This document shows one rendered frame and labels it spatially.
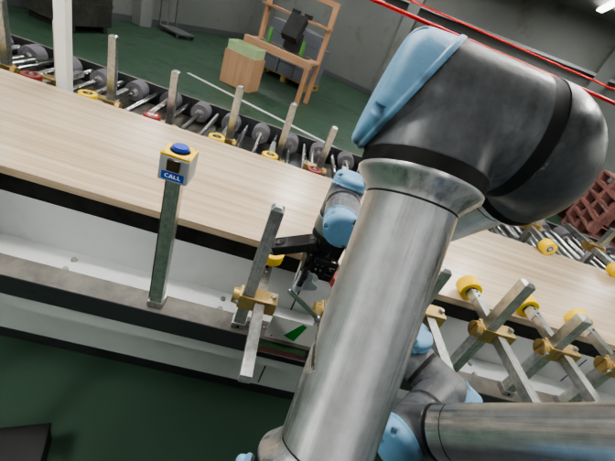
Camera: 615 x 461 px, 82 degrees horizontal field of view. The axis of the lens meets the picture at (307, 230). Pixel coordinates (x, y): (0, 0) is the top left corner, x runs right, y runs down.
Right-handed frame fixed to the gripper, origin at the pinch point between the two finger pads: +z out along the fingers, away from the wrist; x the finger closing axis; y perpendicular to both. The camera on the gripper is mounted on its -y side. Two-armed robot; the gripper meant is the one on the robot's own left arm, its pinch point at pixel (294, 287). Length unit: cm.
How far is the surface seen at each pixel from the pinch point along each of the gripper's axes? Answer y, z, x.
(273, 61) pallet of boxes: -69, 69, 757
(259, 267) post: -10.1, 1.5, 6.1
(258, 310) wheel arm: -6.5, 14.2, 2.5
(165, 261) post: -35.4, 8.3, 6.1
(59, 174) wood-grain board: -78, 7, 31
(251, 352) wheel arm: -6.3, 14.1, -12.2
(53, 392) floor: -72, 97, 11
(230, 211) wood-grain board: -24.1, 7.4, 38.9
